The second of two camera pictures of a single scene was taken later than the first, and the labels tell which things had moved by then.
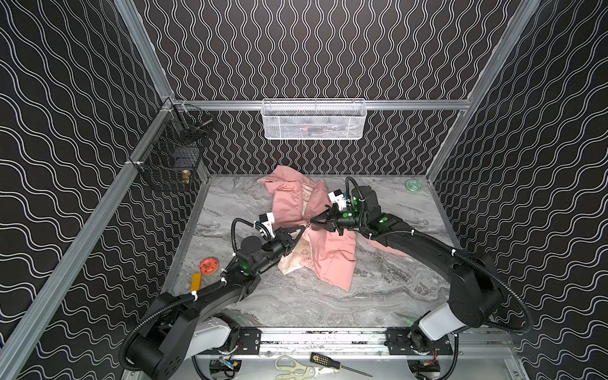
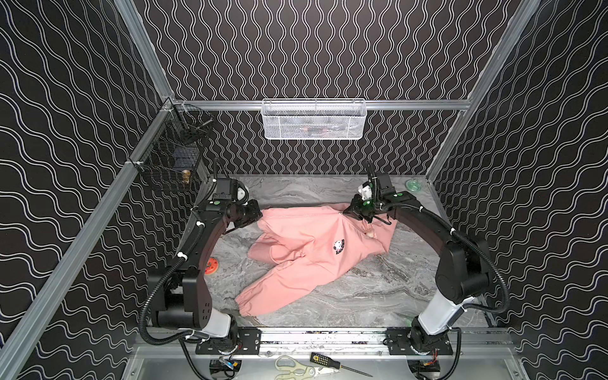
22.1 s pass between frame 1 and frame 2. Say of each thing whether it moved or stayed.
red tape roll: stayed
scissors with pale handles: stayed
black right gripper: moved
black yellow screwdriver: stayed
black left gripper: moved
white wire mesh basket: stayed
